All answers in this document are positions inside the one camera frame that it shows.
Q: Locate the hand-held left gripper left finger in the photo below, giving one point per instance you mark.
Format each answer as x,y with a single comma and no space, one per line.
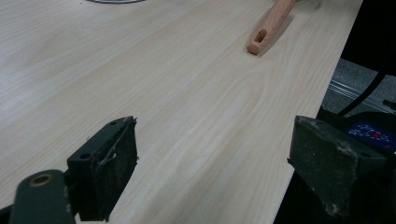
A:
99,174

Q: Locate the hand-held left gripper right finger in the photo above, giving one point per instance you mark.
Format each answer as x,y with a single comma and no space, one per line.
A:
330,165

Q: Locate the blue patterned object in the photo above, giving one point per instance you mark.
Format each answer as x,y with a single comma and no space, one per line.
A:
372,135

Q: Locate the metal floor rail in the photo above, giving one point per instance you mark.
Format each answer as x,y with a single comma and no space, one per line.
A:
358,93

